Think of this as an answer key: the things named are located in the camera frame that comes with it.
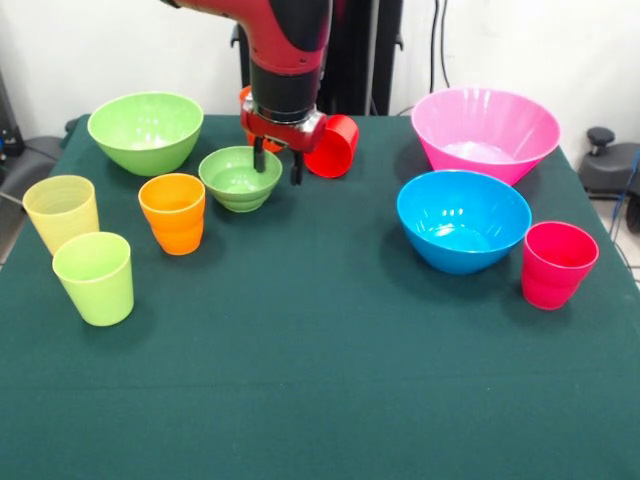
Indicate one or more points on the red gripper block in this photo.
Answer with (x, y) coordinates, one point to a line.
(290, 136)

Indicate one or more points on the small green plastic bowl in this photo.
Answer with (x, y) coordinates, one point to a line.
(235, 192)

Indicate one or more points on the red plastic cup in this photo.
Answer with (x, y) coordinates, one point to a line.
(332, 155)

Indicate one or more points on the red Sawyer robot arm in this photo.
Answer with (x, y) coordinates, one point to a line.
(285, 85)

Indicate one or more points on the red-orange plastic cup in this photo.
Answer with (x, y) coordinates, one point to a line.
(274, 146)

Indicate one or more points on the orange plastic cup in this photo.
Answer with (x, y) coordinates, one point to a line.
(172, 225)

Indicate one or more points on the large green plastic bowl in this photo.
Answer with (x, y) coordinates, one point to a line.
(145, 150)

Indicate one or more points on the dark green tablecloth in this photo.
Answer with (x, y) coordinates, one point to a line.
(320, 350)

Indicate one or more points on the blue plastic bowl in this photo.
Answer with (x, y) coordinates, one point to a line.
(465, 220)

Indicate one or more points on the large pink plastic bowl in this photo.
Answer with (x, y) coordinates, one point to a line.
(485, 125)

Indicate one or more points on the light green plastic cup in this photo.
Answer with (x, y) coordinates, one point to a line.
(95, 285)

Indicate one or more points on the yellow plastic cup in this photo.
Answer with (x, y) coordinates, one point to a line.
(60, 210)

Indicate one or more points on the grey rounded base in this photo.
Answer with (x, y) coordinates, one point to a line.
(30, 160)

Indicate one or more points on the black equipment box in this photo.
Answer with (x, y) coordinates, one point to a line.
(7, 130)

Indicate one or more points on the magenta plastic cup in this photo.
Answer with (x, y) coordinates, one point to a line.
(557, 270)

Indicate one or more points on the grey base with black knob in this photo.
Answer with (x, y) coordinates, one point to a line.
(607, 170)

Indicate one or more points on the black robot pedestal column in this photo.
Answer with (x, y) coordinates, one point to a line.
(350, 60)

